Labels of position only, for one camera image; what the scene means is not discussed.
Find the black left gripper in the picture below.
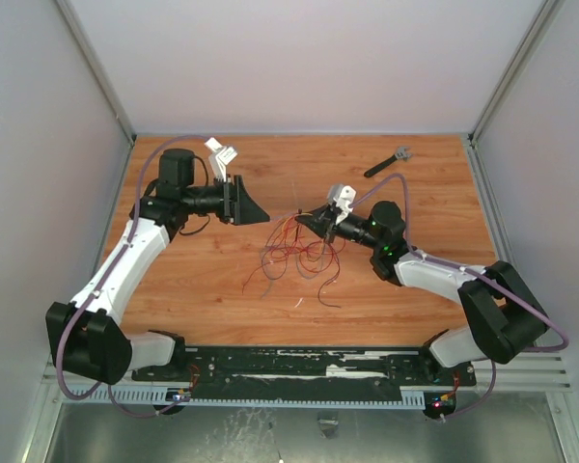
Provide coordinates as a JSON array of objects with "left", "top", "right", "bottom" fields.
[{"left": 183, "top": 174, "right": 270, "bottom": 226}]

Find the yellow wire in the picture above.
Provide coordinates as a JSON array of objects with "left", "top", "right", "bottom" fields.
[{"left": 279, "top": 211, "right": 315, "bottom": 237}]

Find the red wire tangle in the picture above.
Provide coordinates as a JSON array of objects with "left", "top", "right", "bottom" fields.
[{"left": 240, "top": 216, "right": 347, "bottom": 309}]

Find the purple dark wire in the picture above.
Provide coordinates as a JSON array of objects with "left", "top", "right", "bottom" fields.
[{"left": 260, "top": 240, "right": 342, "bottom": 309}]

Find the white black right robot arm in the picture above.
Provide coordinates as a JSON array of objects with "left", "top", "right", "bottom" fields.
[{"left": 297, "top": 201, "right": 548, "bottom": 384}]

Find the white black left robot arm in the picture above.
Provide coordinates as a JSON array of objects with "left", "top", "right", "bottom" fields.
[{"left": 45, "top": 139, "right": 269, "bottom": 385}]

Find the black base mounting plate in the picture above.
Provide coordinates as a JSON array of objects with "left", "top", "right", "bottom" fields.
[{"left": 131, "top": 345, "right": 477, "bottom": 402}]

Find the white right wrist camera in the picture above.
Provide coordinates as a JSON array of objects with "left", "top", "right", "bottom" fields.
[{"left": 327, "top": 183, "right": 356, "bottom": 213}]

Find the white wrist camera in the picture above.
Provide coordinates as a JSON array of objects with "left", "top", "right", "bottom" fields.
[
  {"left": 327, "top": 183, "right": 356, "bottom": 213},
  {"left": 205, "top": 137, "right": 237, "bottom": 182}
]

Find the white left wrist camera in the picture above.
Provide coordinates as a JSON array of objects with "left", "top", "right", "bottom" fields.
[{"left": 205, "top": 137, "right": 237, "bottom": 182}]

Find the adjustable wrench black handle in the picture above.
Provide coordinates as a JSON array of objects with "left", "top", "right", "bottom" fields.
[{"left": 363, "top": 147, "right": 412, "bottom": 178}]

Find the grey slotted cable duct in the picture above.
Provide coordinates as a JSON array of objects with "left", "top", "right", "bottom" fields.
[{"left": 61, "top": 384, "right": 426, "bottom": 410}]

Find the aluminium frame rail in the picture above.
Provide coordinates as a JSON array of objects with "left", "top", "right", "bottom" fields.
[{"left": 467, "top": 351, "right": 573, "bottom": 393}]

